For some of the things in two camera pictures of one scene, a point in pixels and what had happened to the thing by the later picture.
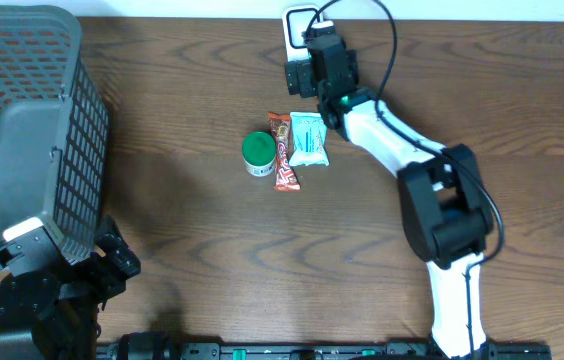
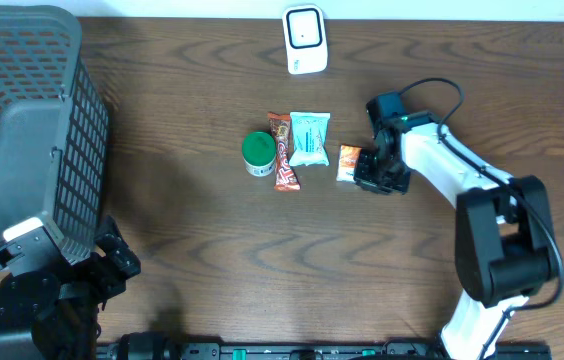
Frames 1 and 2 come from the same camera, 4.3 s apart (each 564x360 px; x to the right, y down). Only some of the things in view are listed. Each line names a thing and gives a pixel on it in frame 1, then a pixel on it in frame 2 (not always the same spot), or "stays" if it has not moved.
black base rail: (266, 351) stays
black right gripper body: (305, 80) to (373, 170)
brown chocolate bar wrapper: (280, 124) stays
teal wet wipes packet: (309, 133) stays
